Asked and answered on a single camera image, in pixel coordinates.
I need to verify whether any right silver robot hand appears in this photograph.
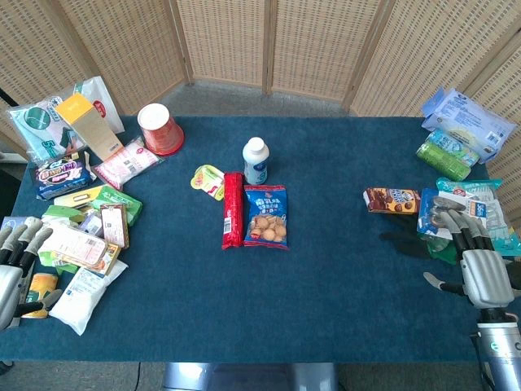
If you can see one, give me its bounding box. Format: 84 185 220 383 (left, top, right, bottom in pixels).
422 195 515 310

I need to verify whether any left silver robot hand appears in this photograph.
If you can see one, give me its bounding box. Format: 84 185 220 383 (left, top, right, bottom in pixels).
0 217 63 332

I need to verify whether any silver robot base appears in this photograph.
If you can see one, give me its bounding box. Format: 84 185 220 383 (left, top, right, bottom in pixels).
162 361 339 391

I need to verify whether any teal white snack bag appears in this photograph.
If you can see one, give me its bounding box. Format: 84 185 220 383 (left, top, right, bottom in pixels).
436 177 521 257

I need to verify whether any blue white snack pack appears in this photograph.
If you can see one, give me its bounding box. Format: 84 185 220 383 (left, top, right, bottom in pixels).
416 187 453 239

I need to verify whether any blue cookie bag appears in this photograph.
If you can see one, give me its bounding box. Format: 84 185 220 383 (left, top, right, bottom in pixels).
243 184 290 250

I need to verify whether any yellow tin can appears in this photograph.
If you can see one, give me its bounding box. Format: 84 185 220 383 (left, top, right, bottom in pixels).
20 272 59 319

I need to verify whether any green plastic packet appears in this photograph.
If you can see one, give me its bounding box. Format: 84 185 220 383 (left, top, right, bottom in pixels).
426 235 460 266

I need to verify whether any white orange labelled packet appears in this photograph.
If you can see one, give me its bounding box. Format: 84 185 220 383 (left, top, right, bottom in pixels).
38 222 122 276

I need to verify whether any white powder pouch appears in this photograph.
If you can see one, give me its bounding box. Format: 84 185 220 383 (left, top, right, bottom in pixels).
48 260 129 336

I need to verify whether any yellow flat box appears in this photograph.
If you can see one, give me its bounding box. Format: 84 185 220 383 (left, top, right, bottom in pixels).
53 185 107 209

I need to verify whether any dark blue sanitary pad pack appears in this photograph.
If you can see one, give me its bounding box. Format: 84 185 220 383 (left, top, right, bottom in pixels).
30 150 95 200

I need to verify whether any brown small snack box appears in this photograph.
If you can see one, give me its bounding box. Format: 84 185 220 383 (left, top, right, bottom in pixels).
99 203 130 250

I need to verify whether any brown chocolate cookie box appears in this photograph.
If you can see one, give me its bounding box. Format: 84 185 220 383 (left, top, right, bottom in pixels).
362 187 422 215

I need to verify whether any green cylindrical can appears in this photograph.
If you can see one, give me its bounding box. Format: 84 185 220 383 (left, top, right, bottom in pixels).
415 141 472 182

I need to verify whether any green tissue pack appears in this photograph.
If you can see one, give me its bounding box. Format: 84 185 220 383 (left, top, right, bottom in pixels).
94 185 144 227

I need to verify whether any teal patterned cylindrical can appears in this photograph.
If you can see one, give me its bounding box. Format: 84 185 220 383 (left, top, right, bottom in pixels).
425 129 481 168

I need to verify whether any white green towel package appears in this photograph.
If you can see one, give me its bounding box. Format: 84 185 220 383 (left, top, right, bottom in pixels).
7 95 86 162

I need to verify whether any pale blue wet wipes pack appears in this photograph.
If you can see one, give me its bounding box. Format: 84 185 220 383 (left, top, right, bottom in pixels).
420 86 517 165

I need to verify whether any pink white snack packet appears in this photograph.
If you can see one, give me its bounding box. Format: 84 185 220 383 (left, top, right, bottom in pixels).
92 136 164 191

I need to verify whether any yellow tan carton box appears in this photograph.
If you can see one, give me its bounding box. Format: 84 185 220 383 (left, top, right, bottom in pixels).
55 93 125 162

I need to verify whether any red instant noodle cup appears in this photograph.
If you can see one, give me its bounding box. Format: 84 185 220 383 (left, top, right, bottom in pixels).
137 103 186 156

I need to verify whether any yellow green jelly cup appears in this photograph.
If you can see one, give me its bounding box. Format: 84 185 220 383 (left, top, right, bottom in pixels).
190 164 226 202

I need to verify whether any blue felt table cloth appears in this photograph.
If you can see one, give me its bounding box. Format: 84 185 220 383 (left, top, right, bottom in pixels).
0 115 521 363

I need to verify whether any red biscuit tube pack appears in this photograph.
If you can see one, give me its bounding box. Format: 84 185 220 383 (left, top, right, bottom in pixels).
221 171 246 251

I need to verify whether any white plastic drink bottle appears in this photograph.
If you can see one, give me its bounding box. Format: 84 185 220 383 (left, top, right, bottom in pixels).
242 137 270 186

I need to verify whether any woven rattan folding screen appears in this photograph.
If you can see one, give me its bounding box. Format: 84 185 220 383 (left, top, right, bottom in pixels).
0 0 521 223

